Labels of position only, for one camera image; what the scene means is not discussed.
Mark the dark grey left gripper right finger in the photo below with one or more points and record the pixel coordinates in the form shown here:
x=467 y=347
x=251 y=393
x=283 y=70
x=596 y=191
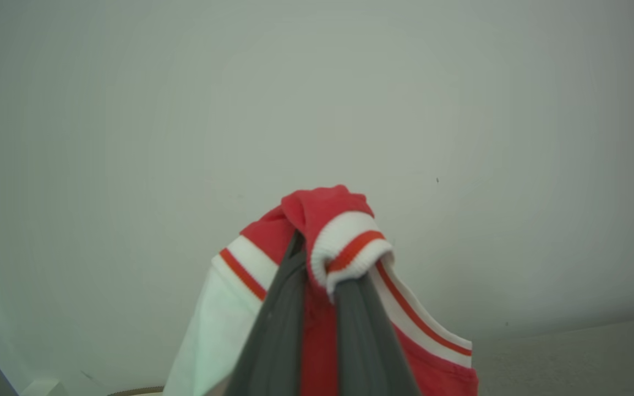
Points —
x=366 y=346

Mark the red basketball jersey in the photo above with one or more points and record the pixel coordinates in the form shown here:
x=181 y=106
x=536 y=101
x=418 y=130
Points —
x=322 y=214

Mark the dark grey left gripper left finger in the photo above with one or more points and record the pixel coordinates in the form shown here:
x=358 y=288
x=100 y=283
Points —
x=273 y=341

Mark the white wall box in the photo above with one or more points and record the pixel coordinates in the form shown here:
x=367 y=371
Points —
x=42 y=388

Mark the grey fabric sofa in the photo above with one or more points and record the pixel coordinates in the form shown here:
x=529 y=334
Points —
x=570 y=363

